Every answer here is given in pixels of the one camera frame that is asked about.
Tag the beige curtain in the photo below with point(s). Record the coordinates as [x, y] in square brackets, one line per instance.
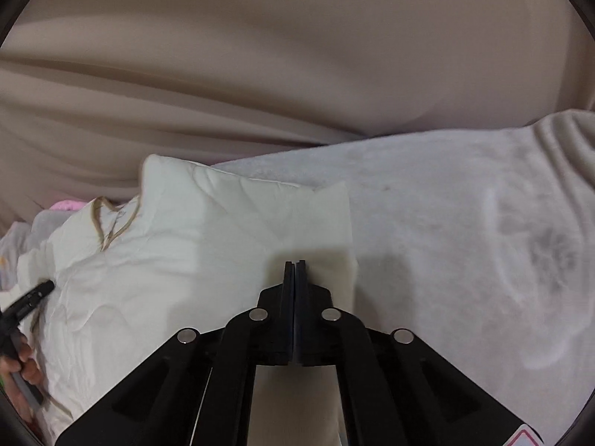
[260, 55]

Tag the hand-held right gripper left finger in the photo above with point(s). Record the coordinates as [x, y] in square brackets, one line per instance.
[289, 288]

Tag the pink cloth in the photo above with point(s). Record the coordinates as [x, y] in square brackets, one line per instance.
[69, 205]

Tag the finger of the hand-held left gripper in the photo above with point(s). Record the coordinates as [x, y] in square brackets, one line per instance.
[29, 298]

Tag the person's left hand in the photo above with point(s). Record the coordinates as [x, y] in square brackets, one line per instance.
[29, 366]

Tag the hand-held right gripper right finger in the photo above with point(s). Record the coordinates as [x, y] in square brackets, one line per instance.
[301, 288]

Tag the grey floral fleece blanket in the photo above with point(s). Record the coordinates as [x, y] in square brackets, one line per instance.
[441, 223]

